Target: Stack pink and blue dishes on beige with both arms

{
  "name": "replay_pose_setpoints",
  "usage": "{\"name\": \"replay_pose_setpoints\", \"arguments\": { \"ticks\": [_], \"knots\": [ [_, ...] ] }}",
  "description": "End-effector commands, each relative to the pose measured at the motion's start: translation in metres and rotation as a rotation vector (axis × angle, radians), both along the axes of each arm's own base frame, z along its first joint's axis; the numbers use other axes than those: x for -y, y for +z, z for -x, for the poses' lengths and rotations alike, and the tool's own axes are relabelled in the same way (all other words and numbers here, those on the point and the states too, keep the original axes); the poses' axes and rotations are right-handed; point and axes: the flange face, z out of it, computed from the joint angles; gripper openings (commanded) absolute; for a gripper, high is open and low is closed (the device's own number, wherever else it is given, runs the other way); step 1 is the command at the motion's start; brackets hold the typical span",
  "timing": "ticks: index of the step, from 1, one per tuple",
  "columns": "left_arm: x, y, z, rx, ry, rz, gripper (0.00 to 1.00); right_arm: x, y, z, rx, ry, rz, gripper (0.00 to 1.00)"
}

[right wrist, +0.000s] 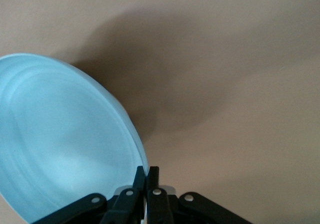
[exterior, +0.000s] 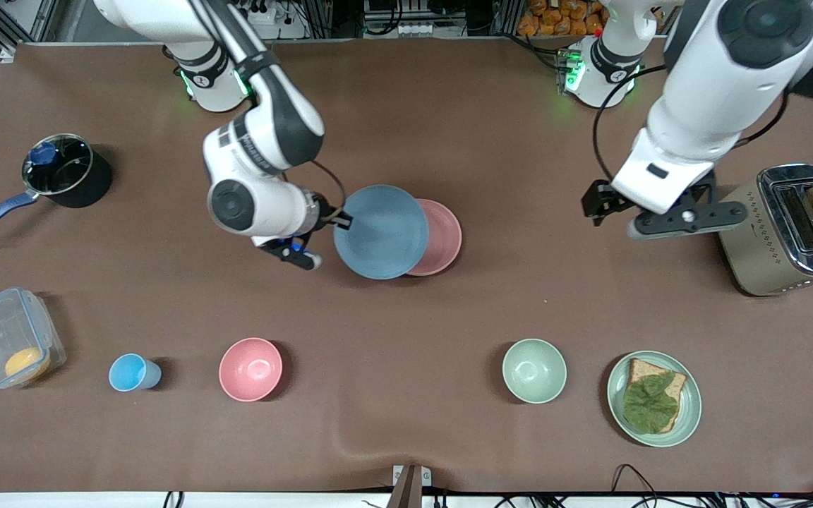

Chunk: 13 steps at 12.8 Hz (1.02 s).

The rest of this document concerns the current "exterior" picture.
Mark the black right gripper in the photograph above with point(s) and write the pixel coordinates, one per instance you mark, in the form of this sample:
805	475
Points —
327	215

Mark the brown bread slice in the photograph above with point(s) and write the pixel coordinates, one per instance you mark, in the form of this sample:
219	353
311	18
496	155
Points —
669	379

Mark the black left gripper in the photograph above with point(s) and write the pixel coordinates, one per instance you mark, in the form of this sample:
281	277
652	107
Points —
598	198

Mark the beige steel toaster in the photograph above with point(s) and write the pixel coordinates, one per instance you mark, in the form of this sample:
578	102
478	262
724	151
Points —
752	247

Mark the green bowl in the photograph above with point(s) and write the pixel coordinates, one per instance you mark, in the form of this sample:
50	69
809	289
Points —
534	371

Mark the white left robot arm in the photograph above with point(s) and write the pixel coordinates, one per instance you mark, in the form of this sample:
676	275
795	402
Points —
710	106

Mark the bag of orange buns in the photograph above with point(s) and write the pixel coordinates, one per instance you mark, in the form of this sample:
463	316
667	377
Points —
558	17

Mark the white power strip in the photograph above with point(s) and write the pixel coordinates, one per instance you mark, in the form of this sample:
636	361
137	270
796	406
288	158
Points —
262	13

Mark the green lettuce leaf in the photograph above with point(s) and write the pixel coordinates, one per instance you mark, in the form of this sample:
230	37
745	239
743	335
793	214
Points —
650	403

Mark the aluminium frame profile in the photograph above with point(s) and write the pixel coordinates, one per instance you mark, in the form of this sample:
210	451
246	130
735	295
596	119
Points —
4	25

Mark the metal table edge bracket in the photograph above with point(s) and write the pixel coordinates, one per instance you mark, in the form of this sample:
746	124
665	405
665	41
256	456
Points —
411	483

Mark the brown table cover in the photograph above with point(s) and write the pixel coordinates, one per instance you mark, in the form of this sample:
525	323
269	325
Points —
406	339

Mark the pink plate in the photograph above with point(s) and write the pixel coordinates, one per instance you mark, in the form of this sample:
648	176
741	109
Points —
443	240

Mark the blue cup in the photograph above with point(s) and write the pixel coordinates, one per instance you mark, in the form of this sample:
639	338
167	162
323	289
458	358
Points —
131	372

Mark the pink bowl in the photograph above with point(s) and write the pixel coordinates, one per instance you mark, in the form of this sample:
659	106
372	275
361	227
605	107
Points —
250	369

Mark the blue plate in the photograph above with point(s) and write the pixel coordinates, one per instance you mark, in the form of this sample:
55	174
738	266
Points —
380	231

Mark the clear plastic container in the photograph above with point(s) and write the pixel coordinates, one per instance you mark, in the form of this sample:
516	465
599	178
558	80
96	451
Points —
4	331

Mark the green plate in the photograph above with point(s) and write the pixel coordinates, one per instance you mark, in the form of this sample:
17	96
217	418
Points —
689	416

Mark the orange round food piece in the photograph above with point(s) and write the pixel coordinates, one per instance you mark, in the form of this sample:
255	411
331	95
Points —
27	363

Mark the glass lid blue knob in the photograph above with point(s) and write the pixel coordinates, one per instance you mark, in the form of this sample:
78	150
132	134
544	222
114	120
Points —
61	166

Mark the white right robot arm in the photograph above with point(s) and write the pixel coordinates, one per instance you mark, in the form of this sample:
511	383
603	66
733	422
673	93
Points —
265	141

